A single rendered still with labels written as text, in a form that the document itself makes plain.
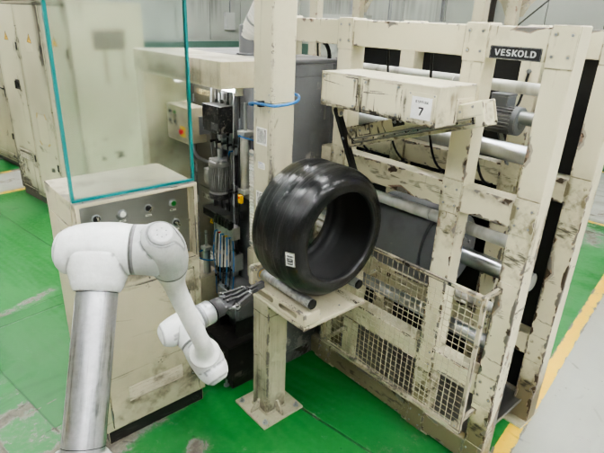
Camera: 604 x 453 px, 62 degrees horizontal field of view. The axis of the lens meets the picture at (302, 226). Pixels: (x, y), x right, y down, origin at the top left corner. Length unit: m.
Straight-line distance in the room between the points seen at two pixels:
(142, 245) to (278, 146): 1.04
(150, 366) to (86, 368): 1.35
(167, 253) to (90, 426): 0.43
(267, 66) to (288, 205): 0.59
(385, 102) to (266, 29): 0.55
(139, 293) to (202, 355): 0.81
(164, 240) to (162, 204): 1.11
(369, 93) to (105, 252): 1.22
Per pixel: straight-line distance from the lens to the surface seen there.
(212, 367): 1.75
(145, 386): 2.72
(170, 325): 1.80
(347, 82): 2.14
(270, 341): 2.58
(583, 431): 3.26
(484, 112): 1.94
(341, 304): 2.28
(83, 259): 1.32
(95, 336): 1.32
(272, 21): 2.09
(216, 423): 2.85
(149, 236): 1.27
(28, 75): 5.74
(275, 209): 1.92
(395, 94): 1.98
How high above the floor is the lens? 1.98
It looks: 23 degrees down
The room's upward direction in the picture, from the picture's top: 2 degrees clockwise
